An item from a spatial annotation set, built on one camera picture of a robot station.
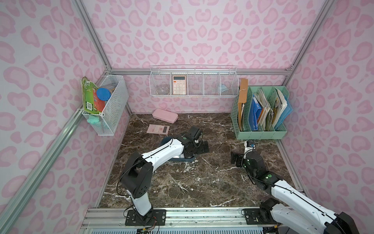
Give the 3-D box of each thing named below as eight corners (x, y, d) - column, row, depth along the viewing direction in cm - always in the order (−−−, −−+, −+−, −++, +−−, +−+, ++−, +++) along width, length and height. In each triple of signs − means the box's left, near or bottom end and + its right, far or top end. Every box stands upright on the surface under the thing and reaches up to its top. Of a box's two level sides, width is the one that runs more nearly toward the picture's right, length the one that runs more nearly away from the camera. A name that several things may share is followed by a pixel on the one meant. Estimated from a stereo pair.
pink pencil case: (151, 116, 121) (150, 114, 119) (158, 108, 127) (158, 106, 126) (173, 124, 115) (173, 122, 114) (180, 115, 122) (179, 113, 120)
